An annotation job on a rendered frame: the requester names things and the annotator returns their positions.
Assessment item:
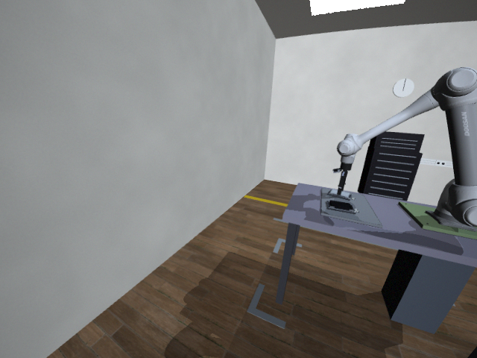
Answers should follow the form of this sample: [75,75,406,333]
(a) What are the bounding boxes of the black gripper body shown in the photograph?
[340,163,352,175]

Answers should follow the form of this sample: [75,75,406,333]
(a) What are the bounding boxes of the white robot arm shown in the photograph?
[337,67,477,232]

